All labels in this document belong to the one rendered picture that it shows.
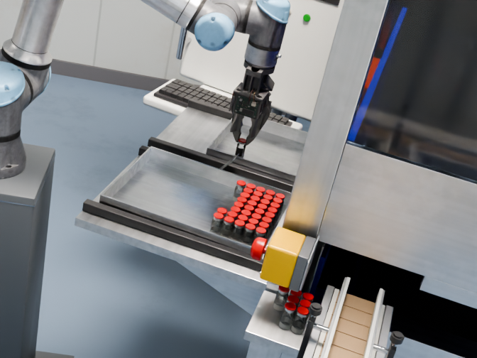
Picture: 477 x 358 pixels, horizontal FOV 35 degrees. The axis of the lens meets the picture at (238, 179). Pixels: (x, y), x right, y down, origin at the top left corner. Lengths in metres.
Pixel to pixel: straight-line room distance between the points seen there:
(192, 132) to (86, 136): 1.85
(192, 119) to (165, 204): 0.45
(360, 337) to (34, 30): 1.00
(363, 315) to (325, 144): 0.31
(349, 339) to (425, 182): 0.29
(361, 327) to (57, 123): 2.73
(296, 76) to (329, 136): 1.06
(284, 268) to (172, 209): 0.39
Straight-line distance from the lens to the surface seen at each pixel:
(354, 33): 1.22
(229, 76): 2.41
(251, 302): 1.60
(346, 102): 1.26
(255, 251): 1.32
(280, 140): 2.01
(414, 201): 1.31
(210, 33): 1.56
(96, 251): 2.97
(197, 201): 1.66
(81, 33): 4.32
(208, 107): 2.07
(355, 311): 1.38
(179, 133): 1.93
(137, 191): 1.65
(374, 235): 1.35
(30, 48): 1.84
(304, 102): 2.35
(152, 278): 2.87
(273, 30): 1.69
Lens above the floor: 1.73
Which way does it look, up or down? 28 degrees down
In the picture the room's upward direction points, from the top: 13 degrees clockwise
